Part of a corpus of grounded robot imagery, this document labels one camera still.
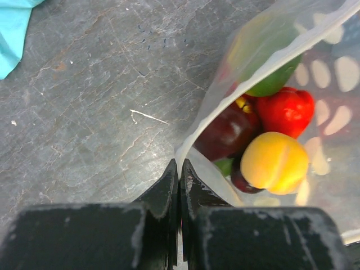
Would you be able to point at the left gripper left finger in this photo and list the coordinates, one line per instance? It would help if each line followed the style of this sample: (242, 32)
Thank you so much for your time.
(154, 232)

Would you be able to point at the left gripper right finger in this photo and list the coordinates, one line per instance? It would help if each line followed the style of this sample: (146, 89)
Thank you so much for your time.
(195, 195)

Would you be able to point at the dark purple avocado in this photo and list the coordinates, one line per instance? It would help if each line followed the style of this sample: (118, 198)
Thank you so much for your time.
(231, 131)

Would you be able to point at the clear dotted zip bag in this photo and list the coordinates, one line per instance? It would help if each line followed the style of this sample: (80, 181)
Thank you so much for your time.
(328, 43)

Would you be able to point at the red strawberry pear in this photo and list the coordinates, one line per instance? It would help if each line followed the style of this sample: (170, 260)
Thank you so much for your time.
(288, 111)

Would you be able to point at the yellow orange fruit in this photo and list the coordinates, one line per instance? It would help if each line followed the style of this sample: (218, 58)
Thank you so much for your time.
(254, 44)

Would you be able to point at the small dark plum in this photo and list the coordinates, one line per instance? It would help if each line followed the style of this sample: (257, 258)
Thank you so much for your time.
(239, 181)

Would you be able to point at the teal crumpled cloth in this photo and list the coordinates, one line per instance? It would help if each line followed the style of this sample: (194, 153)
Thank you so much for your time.
(15, 16)

